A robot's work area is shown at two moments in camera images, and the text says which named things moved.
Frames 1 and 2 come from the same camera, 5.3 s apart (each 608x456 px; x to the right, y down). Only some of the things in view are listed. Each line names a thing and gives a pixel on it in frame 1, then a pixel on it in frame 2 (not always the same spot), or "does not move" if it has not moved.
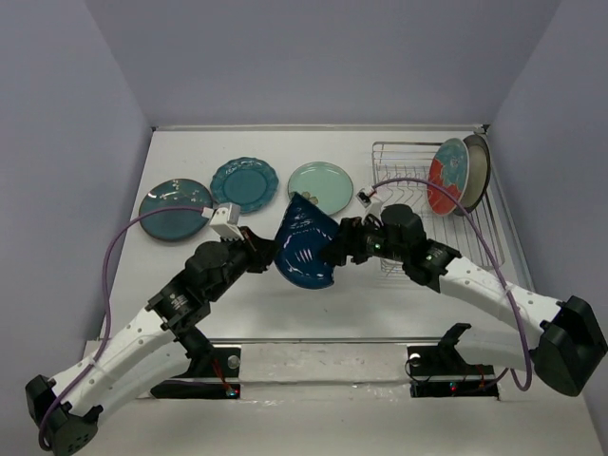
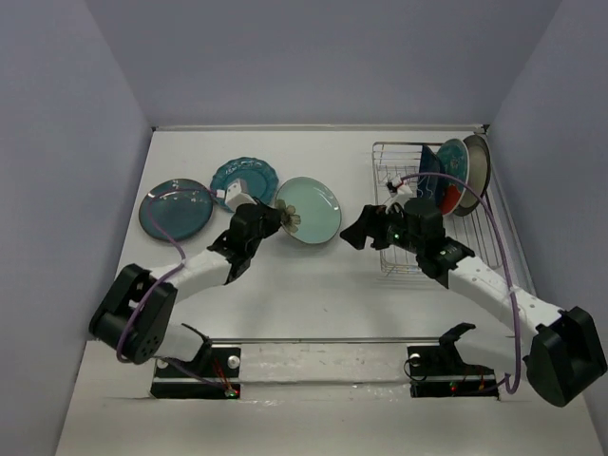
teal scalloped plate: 248,181 does not move
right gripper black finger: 350,240 → 373,222
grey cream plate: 479,157 does not move
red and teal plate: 449,168 does not move
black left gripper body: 259,263 → 268,224
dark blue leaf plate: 304,237 → 429,186
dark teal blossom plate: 174,224 does not move
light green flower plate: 324,184 → 310,208
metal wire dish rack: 400,177 does not move
